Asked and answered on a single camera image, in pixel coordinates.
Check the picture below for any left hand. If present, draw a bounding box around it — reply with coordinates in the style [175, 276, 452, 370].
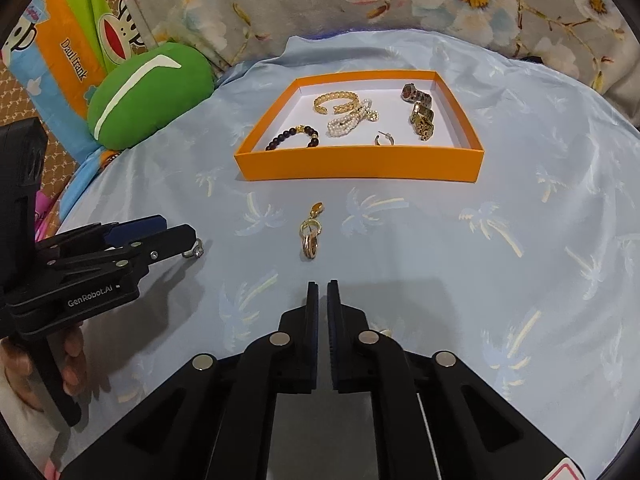
[0, 324, 89, 413]

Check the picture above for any green plush pillow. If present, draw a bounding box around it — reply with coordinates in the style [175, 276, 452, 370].
[87, 42, 215, 151]

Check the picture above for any light blue satin sheet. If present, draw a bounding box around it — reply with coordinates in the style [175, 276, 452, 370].
[54, 30, 639, 479]

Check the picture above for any cartoon monkey pillow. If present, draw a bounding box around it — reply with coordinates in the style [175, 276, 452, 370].
[0, 0, 151, 164]

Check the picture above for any small hoop earring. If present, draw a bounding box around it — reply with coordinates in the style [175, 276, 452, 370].
[374, 131, 395, 146]

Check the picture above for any orange tray box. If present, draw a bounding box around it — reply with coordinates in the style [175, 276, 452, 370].
[234, 70, 485, 182]

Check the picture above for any floral grey blanket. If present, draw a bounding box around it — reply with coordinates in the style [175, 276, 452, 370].
[124, 0, 639, 122]

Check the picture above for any gold double-ring earring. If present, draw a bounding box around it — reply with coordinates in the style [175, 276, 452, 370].
[298, 202, 324, 260]

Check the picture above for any black bead bracelet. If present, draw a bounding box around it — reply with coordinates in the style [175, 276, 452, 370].
[264, 124, 321, 152]

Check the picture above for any gold cuff bracelet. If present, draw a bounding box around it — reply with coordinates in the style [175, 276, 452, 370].
[312, 91, 360, 116]

